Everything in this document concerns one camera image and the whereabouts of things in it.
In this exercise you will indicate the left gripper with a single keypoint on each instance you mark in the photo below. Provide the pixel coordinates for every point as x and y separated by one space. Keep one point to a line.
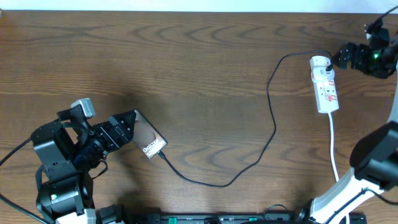
114 130

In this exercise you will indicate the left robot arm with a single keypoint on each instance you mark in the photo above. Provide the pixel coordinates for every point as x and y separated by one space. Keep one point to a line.
68 149

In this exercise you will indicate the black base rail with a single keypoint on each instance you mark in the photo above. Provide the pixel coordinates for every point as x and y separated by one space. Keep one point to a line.
118 214

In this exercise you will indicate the white power strip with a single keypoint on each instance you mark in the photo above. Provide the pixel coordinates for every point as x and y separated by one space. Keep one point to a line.
325 90

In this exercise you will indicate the white USB charger adapter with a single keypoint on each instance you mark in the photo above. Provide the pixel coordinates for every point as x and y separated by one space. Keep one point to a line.
319 61

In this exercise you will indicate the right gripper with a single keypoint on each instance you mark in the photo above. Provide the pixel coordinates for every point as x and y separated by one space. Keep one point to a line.
360 50

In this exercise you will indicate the Samsung Galaxy smartphone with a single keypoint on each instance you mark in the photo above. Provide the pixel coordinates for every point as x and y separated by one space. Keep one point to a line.
146 137

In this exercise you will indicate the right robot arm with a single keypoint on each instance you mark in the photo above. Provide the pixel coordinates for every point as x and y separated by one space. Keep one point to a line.
373 161

